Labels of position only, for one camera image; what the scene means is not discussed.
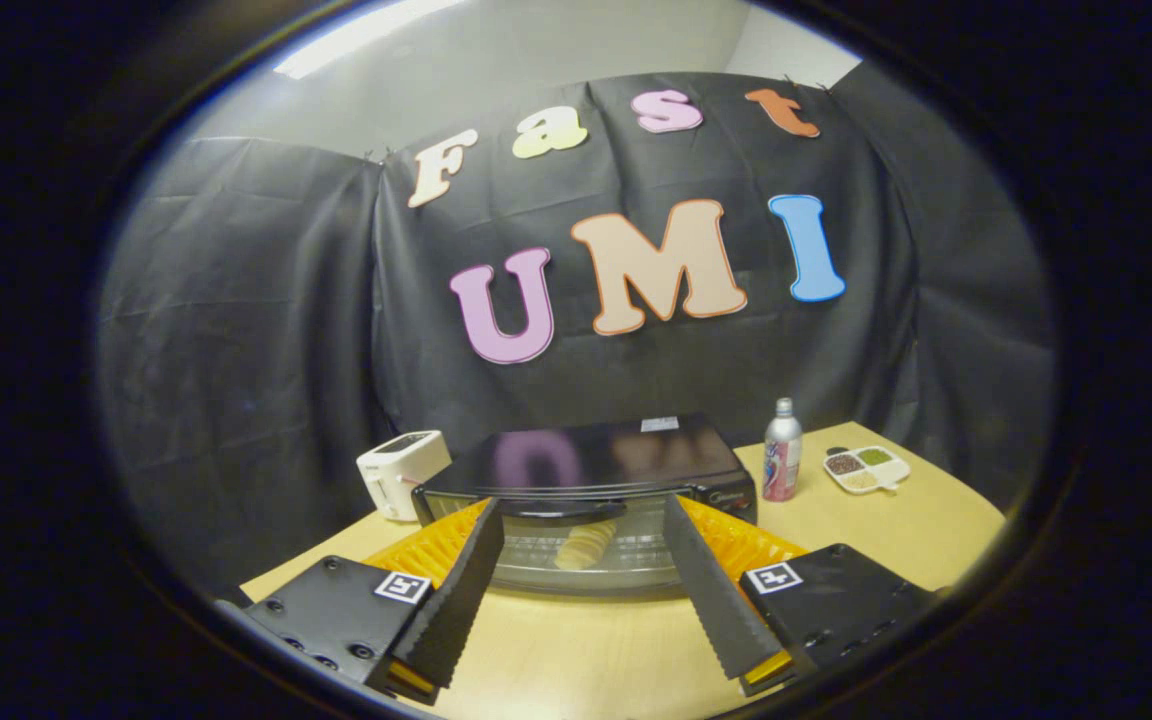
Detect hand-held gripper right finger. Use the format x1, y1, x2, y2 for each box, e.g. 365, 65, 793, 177
661, 493, 942, 698

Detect black toaster oven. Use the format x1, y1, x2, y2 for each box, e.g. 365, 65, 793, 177
411, 412, 759, 599

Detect white pop-up toaster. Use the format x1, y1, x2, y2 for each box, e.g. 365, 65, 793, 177
356, 430, 453, 523

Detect black backdrop cloth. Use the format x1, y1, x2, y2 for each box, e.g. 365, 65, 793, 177
96, 60, 1057, 601

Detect white divided condiment dish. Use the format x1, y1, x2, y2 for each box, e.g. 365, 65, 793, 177
823, 445, 911, 495

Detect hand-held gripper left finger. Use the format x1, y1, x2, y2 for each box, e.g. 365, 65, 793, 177
226, 497, 505, 704

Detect spiral bread roll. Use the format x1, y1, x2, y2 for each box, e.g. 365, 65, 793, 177
553, 520, 619, 572

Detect silver pink drink bottle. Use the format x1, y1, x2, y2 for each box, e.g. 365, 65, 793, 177
763, 397, 803, 503

